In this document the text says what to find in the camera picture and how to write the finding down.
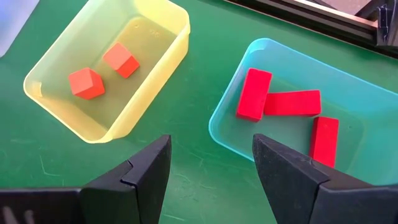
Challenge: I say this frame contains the teal translucent plastic bin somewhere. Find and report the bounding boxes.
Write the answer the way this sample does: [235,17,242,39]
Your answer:
[208,37,398,187]

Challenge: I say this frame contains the red wooden block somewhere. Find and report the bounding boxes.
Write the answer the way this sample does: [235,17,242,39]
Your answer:
[263,89,322,118]
[308,116,340,169]
[236,67,273,123]

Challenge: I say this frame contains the white translucent plastic bin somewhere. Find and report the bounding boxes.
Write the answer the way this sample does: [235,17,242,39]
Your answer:
[0,0,40,58]

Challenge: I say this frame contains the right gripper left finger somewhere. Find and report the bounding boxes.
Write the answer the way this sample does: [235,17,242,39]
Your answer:
[80,134,172,224]

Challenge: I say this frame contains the yellow translucent plastic bin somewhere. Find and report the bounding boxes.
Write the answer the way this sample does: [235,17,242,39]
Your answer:
[23,0,191,144]

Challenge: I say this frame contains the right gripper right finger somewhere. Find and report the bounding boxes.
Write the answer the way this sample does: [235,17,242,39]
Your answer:
[252,133,398,224]

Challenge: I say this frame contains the orange wooden cube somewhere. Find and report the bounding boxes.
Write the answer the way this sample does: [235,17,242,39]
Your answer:
[68,67,106,100]
[102,42,141,79]

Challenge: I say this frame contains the black aluminium table frame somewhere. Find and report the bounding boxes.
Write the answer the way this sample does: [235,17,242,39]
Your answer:
[223,0,398,60]

